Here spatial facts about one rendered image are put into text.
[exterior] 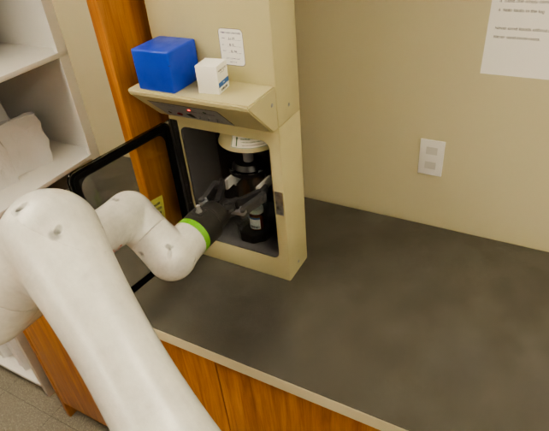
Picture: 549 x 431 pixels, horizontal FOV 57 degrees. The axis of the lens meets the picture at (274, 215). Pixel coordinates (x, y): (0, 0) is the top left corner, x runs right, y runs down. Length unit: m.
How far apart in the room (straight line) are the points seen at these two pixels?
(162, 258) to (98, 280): 0.48
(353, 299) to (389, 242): 0.27
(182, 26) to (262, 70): 0.21
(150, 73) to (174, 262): 0.41
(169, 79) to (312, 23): 0.55
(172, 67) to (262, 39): 0.20
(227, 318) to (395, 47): 0.85
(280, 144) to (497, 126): 0.60
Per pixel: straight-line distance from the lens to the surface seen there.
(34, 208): 0.67
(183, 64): 1.16
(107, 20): 1.25
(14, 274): 0.70
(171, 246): 1.10
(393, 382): 1.21
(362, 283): 1.42
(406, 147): 1.56
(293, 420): 1.39
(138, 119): 1.33
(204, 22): 1.17
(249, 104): 1.04
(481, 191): 1.58
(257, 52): 1.11
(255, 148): 1.26
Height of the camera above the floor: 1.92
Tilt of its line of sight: 36 degrees down
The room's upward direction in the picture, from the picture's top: 5 degrees counter-clockwise
